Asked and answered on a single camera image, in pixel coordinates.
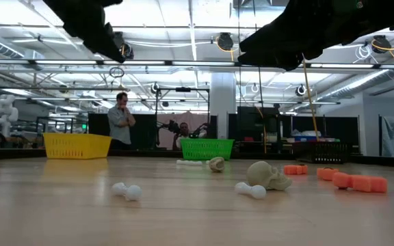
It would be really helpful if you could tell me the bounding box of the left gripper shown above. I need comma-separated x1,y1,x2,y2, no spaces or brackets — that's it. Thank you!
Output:
42,0,127,64

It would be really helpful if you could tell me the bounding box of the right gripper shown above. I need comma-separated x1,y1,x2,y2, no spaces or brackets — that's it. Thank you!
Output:
237,0,394,72

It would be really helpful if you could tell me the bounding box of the white building column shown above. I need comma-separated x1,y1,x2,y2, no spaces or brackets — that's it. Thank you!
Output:
210,72,237,139

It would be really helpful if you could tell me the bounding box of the black cabinet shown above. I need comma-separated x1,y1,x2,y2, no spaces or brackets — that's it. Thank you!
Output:
227,106,280,143

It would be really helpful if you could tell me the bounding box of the person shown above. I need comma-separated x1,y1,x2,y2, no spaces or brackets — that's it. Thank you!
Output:
174,122,193,150
107,91,137,151

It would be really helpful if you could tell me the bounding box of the blue box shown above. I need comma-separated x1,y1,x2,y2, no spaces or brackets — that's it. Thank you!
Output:
291,134,318,143

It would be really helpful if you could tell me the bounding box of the black partition screen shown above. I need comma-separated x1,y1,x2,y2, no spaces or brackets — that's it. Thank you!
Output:
87,113,157,150
280,115,361,148

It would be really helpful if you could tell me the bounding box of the pink curtain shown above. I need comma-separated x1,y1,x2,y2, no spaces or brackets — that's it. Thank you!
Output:
156,111,212,150

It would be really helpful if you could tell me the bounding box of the yellow plastic basket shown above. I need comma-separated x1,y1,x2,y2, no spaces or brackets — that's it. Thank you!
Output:
42,132,114,160

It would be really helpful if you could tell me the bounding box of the black plastic basket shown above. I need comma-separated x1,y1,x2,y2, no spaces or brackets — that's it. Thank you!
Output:
294,141,353,164

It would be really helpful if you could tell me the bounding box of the green plastic basket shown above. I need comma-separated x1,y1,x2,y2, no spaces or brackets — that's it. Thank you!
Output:
181,137,236,161

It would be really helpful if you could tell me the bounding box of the beige plastic skull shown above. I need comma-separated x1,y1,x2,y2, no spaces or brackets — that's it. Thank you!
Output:
207,156,226,173
245,161,293,191

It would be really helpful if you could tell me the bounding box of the black hanging cable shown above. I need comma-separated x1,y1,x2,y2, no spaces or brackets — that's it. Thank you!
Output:
257,66,269,154

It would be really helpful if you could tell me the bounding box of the yellow hanging strap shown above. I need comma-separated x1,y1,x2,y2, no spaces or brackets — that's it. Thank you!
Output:
301,54,321,141

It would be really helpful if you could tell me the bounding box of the black stand frame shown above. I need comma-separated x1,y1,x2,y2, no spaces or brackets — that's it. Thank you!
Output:
154,87,211,150

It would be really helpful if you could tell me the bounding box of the black table frame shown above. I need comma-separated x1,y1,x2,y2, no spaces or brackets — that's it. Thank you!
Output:
0,146,394,165

